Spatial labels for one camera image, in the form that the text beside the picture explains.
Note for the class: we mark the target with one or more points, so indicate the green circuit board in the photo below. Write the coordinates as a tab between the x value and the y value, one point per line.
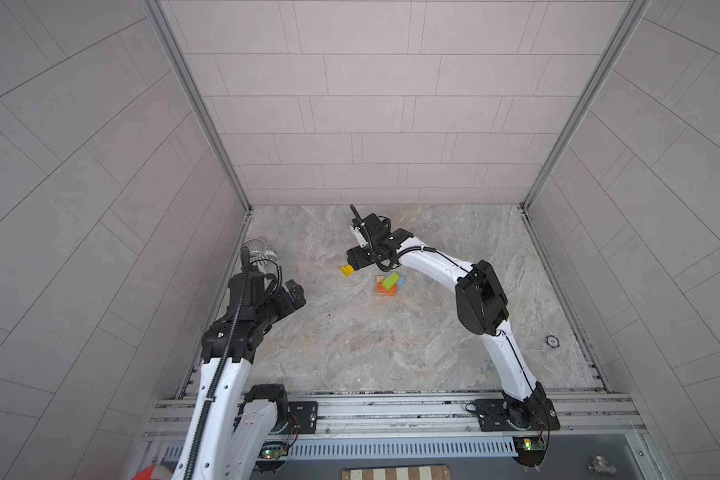
274	451
531	451

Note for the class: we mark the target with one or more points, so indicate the small metal clamp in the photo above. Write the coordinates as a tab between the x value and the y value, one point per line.
602	467

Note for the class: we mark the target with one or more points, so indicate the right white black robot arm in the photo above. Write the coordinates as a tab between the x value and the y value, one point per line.
481	306

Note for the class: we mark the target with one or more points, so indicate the grey ribbed ceramic mug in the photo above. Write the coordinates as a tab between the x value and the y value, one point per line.
260	254

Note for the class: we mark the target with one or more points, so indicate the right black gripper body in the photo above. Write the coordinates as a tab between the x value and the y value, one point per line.
367	253

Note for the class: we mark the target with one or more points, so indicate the aluminium mounting rail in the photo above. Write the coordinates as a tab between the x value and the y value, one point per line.
408	415

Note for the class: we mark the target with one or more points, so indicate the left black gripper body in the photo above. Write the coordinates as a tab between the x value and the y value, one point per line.
272	308

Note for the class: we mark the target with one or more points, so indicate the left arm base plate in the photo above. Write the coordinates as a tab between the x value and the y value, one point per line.
299	415

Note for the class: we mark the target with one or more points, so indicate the red wood block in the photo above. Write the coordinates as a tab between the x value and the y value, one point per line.
383	289

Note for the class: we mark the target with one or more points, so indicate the striped wood board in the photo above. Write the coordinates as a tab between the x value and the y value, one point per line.
425	472

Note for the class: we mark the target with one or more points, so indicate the lime green long block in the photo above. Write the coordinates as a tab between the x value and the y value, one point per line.
390	281

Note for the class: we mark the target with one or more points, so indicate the grey slotted cable duct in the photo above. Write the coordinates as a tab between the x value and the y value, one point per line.
400	448

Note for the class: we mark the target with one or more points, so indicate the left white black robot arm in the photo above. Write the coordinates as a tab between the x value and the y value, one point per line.
235	430

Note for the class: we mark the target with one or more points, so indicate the left green circuit board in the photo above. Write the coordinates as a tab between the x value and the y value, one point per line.
274	451

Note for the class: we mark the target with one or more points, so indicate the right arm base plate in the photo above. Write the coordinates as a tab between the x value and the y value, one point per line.
493	415

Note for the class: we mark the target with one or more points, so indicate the right green circuit board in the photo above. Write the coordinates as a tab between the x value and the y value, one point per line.
531	451

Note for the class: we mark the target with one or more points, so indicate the yellow arch wood block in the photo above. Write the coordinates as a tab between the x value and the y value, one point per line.
347	270

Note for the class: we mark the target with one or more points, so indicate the red white object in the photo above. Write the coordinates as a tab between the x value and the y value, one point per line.
154	472

